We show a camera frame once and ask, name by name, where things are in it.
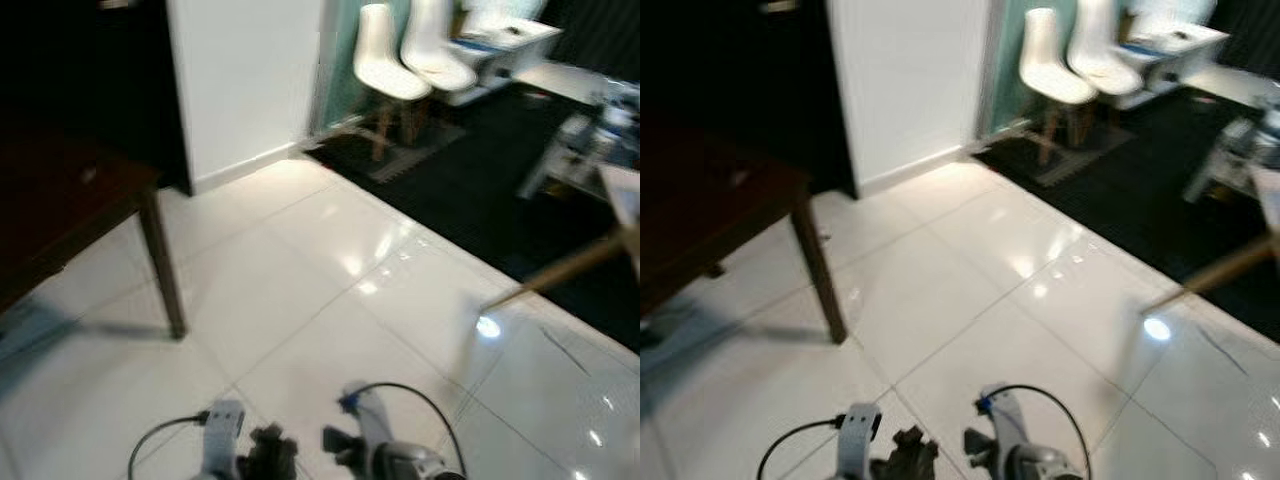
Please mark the long dark foam strip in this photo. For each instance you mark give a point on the long dark foam strip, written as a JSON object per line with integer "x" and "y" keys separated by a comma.
{"x": 280, "y": 455}
{"x": 918, "y": 457}

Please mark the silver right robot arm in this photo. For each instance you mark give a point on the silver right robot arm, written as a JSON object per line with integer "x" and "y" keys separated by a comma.
{"x": 1045, "y": 467}
{"x": 415, "y": 465}

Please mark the black floor mat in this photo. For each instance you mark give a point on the black floor mat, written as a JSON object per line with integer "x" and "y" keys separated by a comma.
{"x": 470, "y": 200}
{"x": 1130, "y": 210}

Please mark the white seat with wooden leg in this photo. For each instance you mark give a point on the white seat with wooden leg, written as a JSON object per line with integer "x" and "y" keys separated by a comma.
{"x": 1230, "y": 265}
{"x": 570, "y": 265}

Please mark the small grey floor mat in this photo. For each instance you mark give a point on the small grey floor mat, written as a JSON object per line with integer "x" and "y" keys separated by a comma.
{"x": 420, "y": 160}
{"x": 1085, "y": 165}

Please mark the dark wooden table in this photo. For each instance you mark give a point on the dark wooden table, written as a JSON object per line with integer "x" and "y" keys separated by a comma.
{"x": 710, "y": 210}
{"x": 60, "y": 190}

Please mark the white shell chair wooden legs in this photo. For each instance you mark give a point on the white shell chair wooden legs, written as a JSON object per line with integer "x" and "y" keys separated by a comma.
{"x": 435, "y": 55}
{"x": 1050, "y": 75}
{"x": 1100, "y": 55}
{"x": 385, "y": 70}

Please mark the grey metal machine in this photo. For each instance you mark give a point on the grey metal machine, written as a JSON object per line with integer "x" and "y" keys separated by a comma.
{"x": 1240, "y": 150}
{"x": 590, "y": 140}

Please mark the white box appliance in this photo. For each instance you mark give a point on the white box appliance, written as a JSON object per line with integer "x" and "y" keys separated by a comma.
{"x": 1170, "y": 60}
{"x": 500, "y": 55}

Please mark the flat white board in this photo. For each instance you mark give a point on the flat white board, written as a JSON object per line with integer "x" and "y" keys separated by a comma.
{"x": 570, "y": 80}
{"x": 1230, "y": 85}

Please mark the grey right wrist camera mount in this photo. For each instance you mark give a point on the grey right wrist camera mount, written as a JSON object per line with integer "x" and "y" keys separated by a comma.
{"x": 370, "y": 420}
{"x": 1008, "y": 425}

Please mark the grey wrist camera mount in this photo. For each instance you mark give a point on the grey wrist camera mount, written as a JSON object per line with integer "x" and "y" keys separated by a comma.
{"x": 858, "y": 440}
{"x": 370, "y": 420}
{"x": 1008, "y": 425}
{"x": 222, "y": 440}

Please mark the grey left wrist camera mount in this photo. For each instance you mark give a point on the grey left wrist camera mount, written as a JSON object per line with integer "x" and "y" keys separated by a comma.
{"x": 222, "y": 440}
{"x": 858, "y": 440}

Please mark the black wall panel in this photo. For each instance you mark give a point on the black wall panel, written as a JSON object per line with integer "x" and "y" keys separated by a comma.
{"x": 100, "y": 70}
{"x": 740, "y": 70}

